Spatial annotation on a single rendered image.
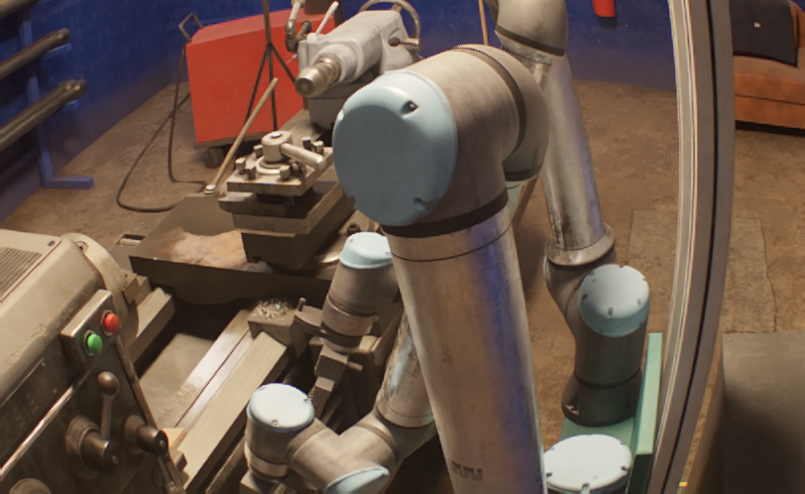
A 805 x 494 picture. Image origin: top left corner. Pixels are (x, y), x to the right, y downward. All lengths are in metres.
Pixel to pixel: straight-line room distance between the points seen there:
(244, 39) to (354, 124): 3.94
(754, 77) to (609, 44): 1.38
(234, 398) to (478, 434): 0.82
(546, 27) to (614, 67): 4.50
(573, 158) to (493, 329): 0.75
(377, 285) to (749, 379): 0.78
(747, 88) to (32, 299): 4.47
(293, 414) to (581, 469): 0.41
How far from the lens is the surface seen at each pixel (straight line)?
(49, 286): 1.11
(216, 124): 4.85
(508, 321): 0.81
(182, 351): 1.99
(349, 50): 2.52
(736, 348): 1.62
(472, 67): 0.79
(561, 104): 1.48
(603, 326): 1.49
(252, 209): 1.73
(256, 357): 1.71
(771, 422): 1.45
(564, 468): 1.13
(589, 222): 1.58
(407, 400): 1.15
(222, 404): 1.59
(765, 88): 5.00
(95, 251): 1.45
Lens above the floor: 1.79
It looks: 26 degrees down
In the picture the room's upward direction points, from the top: 7 degrees counter-clockwise
